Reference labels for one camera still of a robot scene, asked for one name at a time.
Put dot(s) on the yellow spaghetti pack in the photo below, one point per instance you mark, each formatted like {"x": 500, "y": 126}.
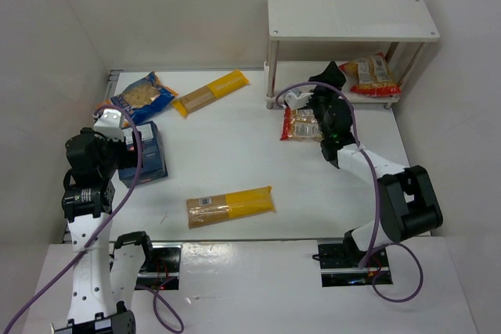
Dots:
{"x": 210, "y": 93}
{"x": 210, "y": 210}

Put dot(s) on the yellow spaghetti pack near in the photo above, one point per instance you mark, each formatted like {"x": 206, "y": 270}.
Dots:
{"x": 210, "y": 210}

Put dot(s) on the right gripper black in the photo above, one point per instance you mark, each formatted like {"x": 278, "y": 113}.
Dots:
{"x": 326, "y": 89}

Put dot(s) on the blue orecchiette pasta bag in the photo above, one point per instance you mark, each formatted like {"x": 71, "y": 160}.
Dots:
{"x": 143, "y": 98}

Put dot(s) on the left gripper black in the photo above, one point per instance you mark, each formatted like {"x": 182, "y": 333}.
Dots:
{"x": 127, "y": 155}

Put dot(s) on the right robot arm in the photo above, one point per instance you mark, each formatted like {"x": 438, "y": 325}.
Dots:
{"x": 406, "y": 203}

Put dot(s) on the yellow spaghetti pack far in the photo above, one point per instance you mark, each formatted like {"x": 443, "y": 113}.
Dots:
{"x": 210, "y": 93}

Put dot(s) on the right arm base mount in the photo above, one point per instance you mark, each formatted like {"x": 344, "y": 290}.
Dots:
{"x": 340, "y": 267}

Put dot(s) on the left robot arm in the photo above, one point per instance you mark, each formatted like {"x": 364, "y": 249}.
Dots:
{"x": 103, "y": 278}

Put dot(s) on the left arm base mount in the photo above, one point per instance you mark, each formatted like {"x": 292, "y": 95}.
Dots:
{"x": 156, "y": 267}

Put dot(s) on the white two-tier shelf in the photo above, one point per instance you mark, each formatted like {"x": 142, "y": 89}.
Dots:
{"x": 305, "y": 35}

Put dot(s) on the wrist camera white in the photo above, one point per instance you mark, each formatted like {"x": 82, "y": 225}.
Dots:
{"x": 109, "y": 124}
{"x": 296, "y": 100}

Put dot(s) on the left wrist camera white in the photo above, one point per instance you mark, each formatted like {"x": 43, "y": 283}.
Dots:
{"x": 109, "y": 124}

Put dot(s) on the red fusilli bag on shelf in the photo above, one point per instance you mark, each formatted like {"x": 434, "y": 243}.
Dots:
{"x": 374, "y": 77}

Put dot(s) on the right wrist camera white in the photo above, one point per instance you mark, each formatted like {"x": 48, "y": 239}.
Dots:
{"x": 296, "y": 100}

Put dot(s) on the dark blue Barilla box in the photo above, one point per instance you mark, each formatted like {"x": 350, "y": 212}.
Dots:
{"x": 154, "y": 166}

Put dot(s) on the red fusilli pasta bag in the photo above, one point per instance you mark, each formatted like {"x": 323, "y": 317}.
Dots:
{"x": 300, "y": 125}

